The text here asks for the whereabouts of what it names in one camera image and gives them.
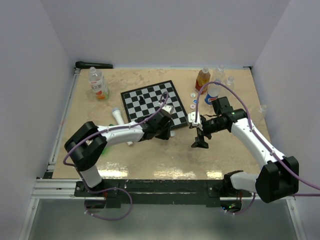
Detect amber red label bottle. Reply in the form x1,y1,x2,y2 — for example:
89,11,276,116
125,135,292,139
195,67,211,93

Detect black chess piece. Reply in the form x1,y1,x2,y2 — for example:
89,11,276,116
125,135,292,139
139,96,145,105

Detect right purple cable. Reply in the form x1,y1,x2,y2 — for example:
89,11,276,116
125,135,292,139
195,81,320,198

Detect clear bottle right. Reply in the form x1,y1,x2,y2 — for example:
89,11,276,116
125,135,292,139
223,76,235,90

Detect orange label tea bottle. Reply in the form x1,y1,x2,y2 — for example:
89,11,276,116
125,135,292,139
88,66,109,100

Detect Pepsi label clear bottle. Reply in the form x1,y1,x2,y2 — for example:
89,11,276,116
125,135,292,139
204,83,221,105

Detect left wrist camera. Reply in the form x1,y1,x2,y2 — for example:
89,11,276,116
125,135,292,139
160,105,174,117

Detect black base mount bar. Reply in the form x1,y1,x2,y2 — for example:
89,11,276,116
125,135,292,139
74,179,251,209

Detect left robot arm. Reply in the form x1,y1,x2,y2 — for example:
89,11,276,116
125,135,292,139
64,108,172,196

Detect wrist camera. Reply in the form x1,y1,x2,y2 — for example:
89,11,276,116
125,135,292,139
187,111,202,128
160,105,174,117

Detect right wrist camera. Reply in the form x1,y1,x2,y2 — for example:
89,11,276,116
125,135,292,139
187,111,202,128

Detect green plastic bottle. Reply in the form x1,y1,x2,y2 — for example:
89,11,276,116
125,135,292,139
102,147,110,154

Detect white tube bottle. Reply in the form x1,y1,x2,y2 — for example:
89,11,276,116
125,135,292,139
112,107,127,140

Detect loose purple cable loop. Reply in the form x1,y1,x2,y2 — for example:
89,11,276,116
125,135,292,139
84,186,133,221

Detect clear crushed plastic bottle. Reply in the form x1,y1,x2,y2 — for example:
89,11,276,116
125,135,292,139
256,104,268,123

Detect clear bottle back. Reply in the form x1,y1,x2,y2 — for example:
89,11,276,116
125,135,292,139
215,64,225,81

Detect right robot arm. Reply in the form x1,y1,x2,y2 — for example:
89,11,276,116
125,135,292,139
187,97,299,203

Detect black white chessboard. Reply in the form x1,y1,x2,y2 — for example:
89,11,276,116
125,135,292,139
120,80,188,130

